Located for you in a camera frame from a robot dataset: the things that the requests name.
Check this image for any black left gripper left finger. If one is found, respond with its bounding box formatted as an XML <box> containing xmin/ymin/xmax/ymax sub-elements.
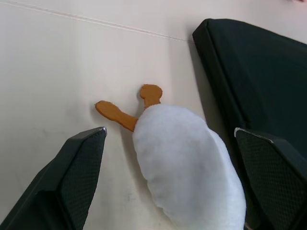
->
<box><xmin>0</xmin><ymin>126</ymin><xmax>107</xmax><ymax>230</ymax></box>

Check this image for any white plush duck toy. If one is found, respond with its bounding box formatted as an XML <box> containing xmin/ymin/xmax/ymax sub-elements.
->
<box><xmin>95</xmin><ymin>84</ymin><xmax>248</xmax><ymax>230</ymax></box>

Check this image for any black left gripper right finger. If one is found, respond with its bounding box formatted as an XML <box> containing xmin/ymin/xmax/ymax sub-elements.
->
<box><xmin>234</xmin><ymin>127</ymin><xmax>307</xmax><ymax>230</ymax></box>

